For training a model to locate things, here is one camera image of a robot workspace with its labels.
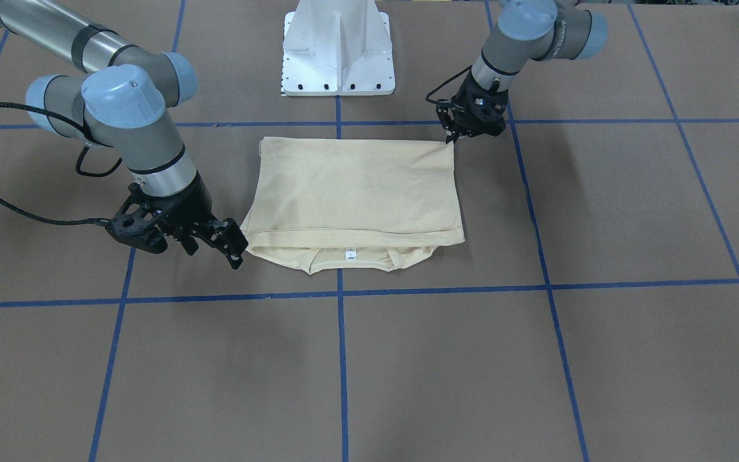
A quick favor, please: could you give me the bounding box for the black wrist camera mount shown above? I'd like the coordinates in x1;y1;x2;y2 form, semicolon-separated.
106;182;176;254

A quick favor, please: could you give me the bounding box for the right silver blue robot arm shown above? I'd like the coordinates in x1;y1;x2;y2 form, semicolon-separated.
0;1;248;269

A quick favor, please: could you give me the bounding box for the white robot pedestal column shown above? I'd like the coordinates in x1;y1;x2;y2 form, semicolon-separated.
281;1;396;97

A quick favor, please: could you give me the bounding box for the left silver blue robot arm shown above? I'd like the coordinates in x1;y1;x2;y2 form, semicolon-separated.
425;1;608;144

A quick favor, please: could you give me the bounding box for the cream long-sleeve printed shirt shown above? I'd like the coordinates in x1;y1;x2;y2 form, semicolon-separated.
241;137;464;275

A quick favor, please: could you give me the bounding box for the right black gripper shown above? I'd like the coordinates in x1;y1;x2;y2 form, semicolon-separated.
151;175;248;270

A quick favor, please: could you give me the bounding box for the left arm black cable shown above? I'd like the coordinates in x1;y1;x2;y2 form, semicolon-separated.
425;64;473;107

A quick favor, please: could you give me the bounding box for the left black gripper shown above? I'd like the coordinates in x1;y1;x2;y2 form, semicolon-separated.
435;71;509;144

